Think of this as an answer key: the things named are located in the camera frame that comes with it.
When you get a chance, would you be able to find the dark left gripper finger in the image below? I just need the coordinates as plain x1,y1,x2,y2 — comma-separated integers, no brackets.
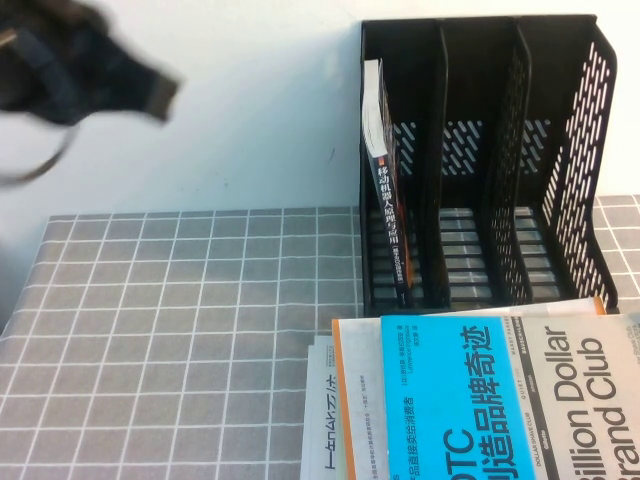
147,73,182,122

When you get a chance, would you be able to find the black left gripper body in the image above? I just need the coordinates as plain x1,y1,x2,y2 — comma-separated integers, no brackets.
74,27,164,121

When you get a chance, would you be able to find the dark navy robot book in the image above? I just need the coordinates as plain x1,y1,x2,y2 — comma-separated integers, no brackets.
361,58,419,309

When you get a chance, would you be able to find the black three-slot book stand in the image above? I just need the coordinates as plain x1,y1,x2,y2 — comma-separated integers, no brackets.
359,13,620,317

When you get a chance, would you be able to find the white orange-edged book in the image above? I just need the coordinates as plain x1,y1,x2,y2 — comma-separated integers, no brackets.
331,296,609,480

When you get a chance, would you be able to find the white black-lettered book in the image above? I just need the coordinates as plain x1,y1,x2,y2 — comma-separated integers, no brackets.
299,333,351,480

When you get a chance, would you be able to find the blue grey Brand Club book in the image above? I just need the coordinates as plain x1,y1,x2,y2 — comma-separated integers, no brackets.
379,312,640,480

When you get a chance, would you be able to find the grey white-grid tablecloth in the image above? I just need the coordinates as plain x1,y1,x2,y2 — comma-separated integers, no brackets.
0,193,640,480

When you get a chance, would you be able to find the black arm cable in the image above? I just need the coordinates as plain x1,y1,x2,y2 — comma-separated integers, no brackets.
0,119,81,187

